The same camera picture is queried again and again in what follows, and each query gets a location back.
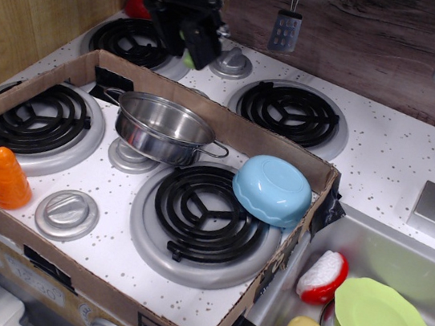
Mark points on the front right black burner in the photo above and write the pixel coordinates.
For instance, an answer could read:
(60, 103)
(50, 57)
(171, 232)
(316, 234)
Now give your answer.
(188, 226)

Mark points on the silver back stove knob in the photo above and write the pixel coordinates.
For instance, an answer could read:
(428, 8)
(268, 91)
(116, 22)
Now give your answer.
(232, 64)

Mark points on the light blue plastic bowl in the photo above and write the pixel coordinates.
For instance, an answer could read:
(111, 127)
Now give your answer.
(273, 191)

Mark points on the back right black burner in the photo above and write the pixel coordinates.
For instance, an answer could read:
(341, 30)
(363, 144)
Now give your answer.
(295, 111)

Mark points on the red toy pepper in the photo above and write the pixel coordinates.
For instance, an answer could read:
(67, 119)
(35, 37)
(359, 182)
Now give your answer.
(136, 9)

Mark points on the back left black burner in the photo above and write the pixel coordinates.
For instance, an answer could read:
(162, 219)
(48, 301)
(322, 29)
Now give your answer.
(136, 41)

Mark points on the front left black burner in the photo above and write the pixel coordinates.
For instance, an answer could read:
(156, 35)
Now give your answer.
(54, 130)

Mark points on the brown cardboard fence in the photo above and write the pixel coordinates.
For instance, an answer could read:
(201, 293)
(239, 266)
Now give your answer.
(103, 269)

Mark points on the silver stove knob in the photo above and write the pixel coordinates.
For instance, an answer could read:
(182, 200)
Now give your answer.
(232, 64)
(66, 215)
(127, 160)

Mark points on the silver front stove knob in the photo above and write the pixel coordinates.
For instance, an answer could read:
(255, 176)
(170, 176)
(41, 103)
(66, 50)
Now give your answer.
(66, 215)

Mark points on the black burner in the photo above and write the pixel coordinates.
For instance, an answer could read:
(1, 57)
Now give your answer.
(295, 111)
(188, 226)
(136, 41)
(54, 130)

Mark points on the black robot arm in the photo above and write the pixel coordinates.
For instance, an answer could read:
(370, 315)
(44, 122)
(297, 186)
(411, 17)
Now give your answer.
(190, 26)

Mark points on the silver middle stove knob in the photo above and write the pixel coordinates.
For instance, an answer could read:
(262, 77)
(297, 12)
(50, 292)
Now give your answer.
(127, 160)

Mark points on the red white toy food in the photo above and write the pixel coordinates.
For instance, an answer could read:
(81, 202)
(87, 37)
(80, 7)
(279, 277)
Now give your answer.
(318, 284)

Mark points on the orange toy carrot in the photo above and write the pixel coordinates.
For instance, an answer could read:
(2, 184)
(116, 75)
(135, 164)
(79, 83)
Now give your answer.
(15, 191)

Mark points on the green toy broccoli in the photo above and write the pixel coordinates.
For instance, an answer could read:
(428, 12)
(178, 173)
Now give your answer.
(188, 60)

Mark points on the hanging metal spatula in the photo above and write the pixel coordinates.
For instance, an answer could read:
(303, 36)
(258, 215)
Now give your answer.
(286, 29)

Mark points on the stainless steel pot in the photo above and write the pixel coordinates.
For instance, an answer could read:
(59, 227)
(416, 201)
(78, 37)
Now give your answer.
(162, 130)

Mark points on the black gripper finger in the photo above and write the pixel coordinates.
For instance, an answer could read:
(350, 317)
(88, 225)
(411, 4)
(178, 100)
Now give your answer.
(201, 39)
(167, 23)

